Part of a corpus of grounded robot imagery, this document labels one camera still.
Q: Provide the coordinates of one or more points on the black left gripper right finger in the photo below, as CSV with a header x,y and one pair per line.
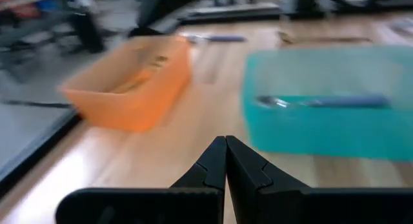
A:
x,y
251,185

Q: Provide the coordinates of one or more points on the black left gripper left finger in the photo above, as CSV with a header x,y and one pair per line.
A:
x,y
209,172

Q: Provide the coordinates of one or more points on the gold spoon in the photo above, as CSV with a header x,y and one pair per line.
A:
x,y
160,60
322,40

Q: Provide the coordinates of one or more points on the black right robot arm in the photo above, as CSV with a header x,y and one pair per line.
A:
x,y
306,1

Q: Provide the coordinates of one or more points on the teal translucent plastic bin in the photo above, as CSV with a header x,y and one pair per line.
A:
x,y
322,137

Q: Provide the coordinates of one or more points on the orange translucent plastic bin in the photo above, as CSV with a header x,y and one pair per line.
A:
x,y
135,111

